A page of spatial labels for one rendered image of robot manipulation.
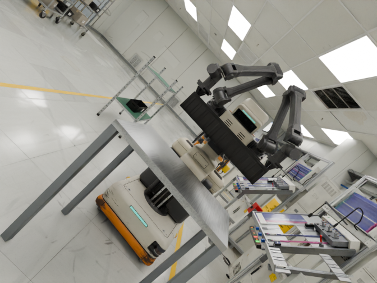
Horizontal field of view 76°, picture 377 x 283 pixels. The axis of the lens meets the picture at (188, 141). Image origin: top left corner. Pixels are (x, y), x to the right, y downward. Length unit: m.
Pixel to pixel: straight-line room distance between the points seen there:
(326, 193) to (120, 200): 2.96
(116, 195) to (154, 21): 10.19
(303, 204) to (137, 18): 9.96
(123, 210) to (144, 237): 0.24
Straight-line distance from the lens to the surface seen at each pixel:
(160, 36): 11.36
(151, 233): 1.85
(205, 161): 1.72
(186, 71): 10.92
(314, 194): 3.94
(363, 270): 2.72
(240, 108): 1.66
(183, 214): 2.10
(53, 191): 1.27
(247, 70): 1.49
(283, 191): 3.77
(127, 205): 1.86
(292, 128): 1.41
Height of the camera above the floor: 1.10
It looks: 8 degrees down
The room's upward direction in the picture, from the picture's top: 47 degrees clockwise
